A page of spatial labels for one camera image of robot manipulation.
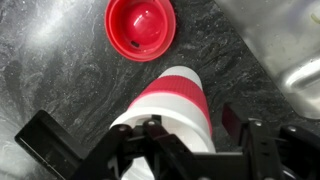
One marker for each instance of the small red bowl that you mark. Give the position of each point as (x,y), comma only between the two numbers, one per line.
(141,28)

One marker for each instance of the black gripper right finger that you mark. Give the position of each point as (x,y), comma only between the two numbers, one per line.
(266,150)

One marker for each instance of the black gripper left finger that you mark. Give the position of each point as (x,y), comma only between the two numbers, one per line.
(60,146)

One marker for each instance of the white and pink cup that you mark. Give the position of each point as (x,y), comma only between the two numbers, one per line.
(176,106)

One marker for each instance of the stainless steel sink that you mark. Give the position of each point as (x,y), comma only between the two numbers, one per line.
(283,43)

